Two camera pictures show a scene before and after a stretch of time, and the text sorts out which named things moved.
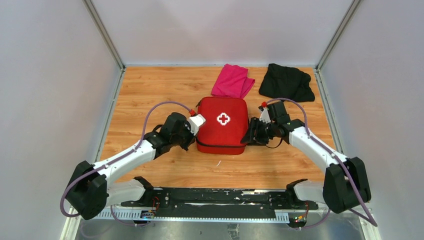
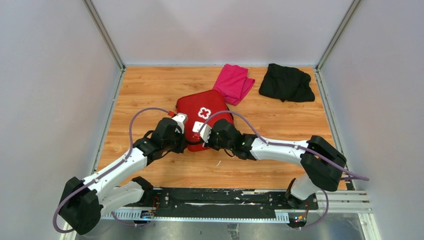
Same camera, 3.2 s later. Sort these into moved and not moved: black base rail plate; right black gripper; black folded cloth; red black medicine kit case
Moved: right black gripper; red black medicine kit case
Not moved: black folded cloth; black base rail plate
